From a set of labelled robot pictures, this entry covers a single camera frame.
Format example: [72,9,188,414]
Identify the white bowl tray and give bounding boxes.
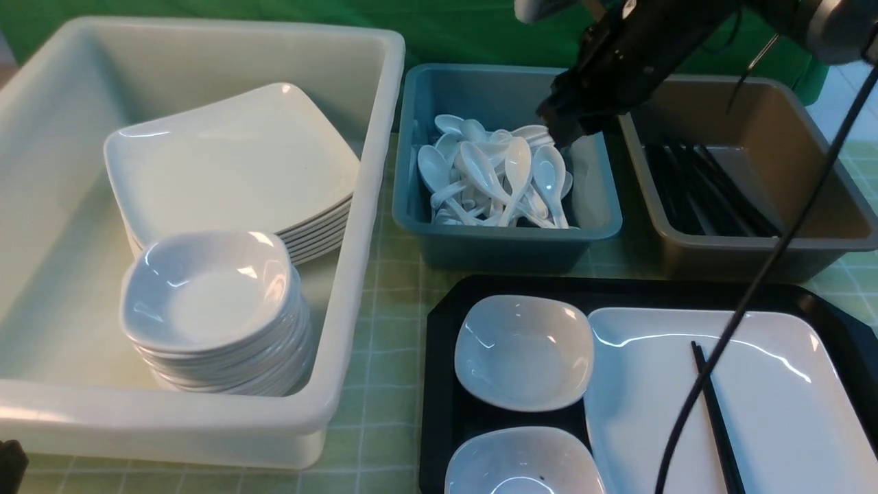
[443,426,606,493]
[453,294,595,412]

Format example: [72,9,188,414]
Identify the green backdrop cloth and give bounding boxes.
[0,0,855,132]

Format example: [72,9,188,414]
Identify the brown plastic chopstick bin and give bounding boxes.
[618,75,876,283]

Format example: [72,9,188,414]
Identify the large white plastic tub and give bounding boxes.
[1,16,405,469]

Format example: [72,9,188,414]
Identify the stack of white square plates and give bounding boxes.
[104,82,360,265]

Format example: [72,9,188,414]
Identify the black chopsticks in bin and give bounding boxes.
[643,137,782,238]

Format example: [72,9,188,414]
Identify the teal plastic spoon bin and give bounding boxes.
[392,63,623,273]

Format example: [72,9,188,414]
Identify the white square rice plate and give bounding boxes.
[584,307,877,493]

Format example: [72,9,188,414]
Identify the black serving tray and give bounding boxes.
[419,274,876,493]

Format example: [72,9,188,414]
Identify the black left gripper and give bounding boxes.
[0,440,29,494]

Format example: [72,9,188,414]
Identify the green checked tablecloth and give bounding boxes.
[18,134,877,493]

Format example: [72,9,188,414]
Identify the black chopstick pair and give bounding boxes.
[702,373,746,493]

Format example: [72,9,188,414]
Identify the stack of white bowls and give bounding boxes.
[119,231,318,397]

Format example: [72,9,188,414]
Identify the pile of white soup spoons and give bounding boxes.
[415,115,573,229]

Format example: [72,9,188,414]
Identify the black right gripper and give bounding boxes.
[536,0,738,149]

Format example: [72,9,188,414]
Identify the black cable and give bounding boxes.
[654,65,878,494]

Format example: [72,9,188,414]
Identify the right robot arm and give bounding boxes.
[536,1,876,147]

